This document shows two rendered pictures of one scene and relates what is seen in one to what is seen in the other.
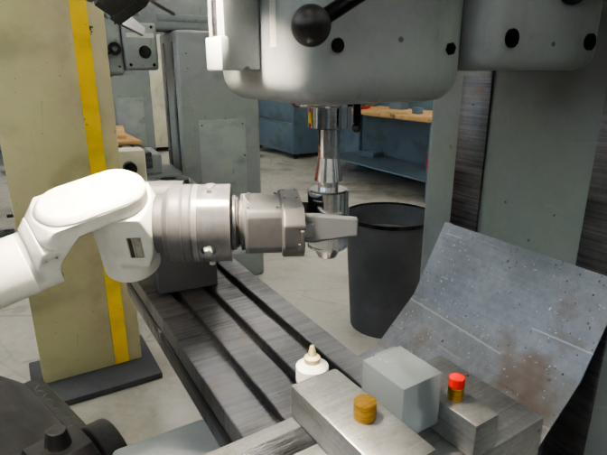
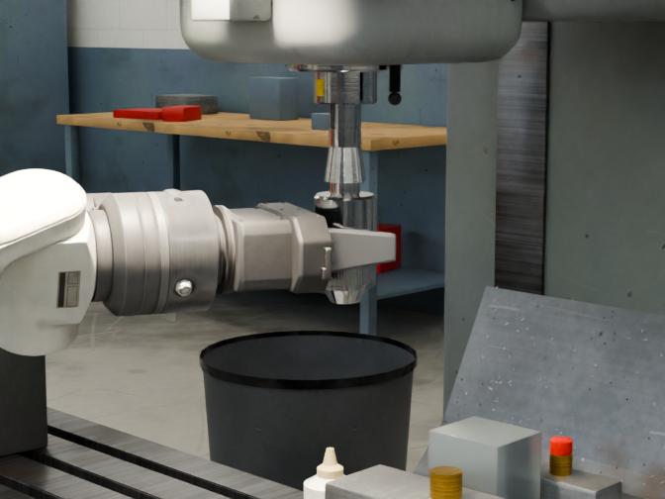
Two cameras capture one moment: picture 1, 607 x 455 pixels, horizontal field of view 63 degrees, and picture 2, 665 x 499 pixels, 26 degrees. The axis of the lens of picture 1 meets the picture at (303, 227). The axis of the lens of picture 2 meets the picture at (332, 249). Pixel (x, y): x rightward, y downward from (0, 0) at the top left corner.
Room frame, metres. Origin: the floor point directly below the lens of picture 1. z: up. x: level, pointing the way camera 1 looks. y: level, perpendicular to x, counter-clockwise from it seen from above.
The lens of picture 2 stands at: (-0.49, 0.24, 1.34)
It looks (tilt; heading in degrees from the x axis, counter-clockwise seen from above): 9 degrees down; 346
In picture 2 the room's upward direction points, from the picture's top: straight up
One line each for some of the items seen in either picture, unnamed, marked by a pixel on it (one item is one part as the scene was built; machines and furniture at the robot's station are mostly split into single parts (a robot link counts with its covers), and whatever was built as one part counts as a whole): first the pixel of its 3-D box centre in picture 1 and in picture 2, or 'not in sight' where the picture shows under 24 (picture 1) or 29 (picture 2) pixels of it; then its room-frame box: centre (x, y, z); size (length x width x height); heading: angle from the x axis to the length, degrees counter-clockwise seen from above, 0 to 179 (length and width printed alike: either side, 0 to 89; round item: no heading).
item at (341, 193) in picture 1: (328, 192); (344, 200); (0.55, -0.03, 1.21); 0.05 x 0.05 x 0.01
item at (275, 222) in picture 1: (248, 224); (228, 252); (0.55, 0.06, 1.17); 0.13 x 0.12 x 0.10; 6
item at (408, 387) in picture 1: (399, 391); (484, 471); (0.43, -0.10, 1.03); 0.06 x 0.05 x 0.06; 33
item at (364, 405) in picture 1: (364, 408); (445, 483); (0.40, -0.06, 1.03); 0.02 x 0.02 x 0.02
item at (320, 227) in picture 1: (330, 227); (357, 249); (0.52, -0.03, 1.17); 0.06 x 0.02 x 0.03; 96
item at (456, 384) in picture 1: (456, 387); (560, 455); (0.43, -0.15, 1.04); 0.02 x 0.02 x 0.03
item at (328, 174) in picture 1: (329, 139); (344, 119); (0.55, -0.03, 1.27); 0.03 x 0.03 x 0.11
